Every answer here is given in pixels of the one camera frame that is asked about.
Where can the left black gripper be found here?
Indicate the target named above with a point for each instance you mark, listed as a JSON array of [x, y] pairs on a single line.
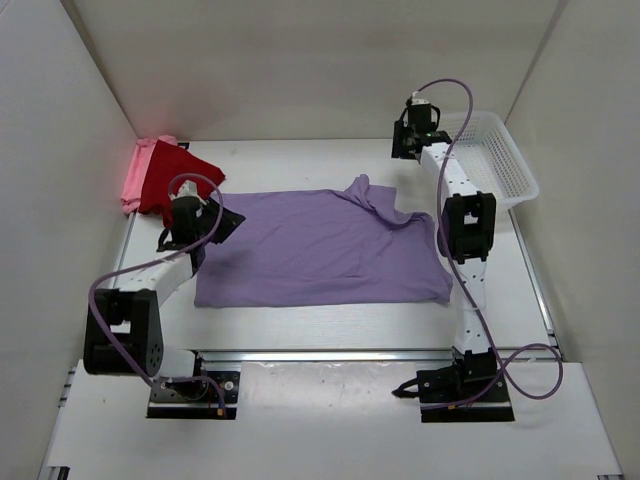
[[229, 222]]

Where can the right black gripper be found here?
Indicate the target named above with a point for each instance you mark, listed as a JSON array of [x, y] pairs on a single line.
[[402, 130]]

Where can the red t shirt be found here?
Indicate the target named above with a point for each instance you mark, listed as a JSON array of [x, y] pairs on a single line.
[[166, 162]]

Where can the pink t shirt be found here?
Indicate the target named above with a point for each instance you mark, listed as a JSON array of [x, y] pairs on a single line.
[[132, 190]]

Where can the lavender garment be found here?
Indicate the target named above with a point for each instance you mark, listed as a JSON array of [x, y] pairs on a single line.
[[323, 247]]

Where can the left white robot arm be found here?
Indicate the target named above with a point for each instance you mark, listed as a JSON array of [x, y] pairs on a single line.
[[123, 334]]

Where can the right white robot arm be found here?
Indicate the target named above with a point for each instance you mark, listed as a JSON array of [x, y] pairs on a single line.
[[465, 237]]

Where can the white plastic basket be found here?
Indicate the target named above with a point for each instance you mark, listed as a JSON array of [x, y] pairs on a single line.
[[490, 157]]

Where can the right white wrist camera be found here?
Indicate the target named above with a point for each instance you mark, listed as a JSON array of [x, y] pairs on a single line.
[[416, 100]]

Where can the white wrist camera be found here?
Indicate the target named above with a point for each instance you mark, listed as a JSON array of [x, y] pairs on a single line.
[[416, 100], [188, 189]]

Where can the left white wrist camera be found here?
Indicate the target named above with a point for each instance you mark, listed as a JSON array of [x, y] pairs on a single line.
[[188, 189]]

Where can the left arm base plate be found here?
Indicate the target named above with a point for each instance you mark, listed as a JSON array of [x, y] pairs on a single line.
[[198, 400]]

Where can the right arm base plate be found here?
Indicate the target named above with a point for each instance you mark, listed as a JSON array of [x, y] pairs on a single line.
[[465, 400]]

